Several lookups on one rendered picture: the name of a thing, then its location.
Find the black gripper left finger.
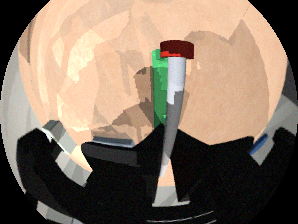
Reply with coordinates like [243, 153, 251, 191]
[80, 124, 165, 204]

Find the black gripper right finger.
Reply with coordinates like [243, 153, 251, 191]
[170, 129, 254, 202]

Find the grey tapered pin with dark red cap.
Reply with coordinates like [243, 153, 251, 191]
[160, 40, 194, 177]

